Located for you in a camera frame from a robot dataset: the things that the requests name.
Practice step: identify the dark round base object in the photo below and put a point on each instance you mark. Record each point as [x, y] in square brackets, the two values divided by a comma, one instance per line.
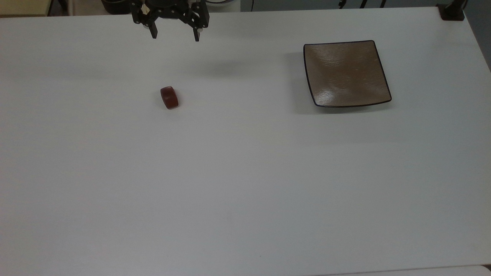
[116, 5]

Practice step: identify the small round red-brown food item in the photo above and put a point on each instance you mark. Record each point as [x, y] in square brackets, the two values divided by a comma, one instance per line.
[169, 97]

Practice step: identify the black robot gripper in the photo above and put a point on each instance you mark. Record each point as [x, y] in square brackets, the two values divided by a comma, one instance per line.
[168, 10]

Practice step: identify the black table clamp mount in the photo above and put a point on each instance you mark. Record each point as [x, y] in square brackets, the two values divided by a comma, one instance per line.
[452, 10]

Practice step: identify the beige box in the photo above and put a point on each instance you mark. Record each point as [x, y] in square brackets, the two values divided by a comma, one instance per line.
[23, 7]

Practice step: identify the square brown ceramic plate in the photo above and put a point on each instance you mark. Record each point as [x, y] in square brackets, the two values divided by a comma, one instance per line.
[346, 73]

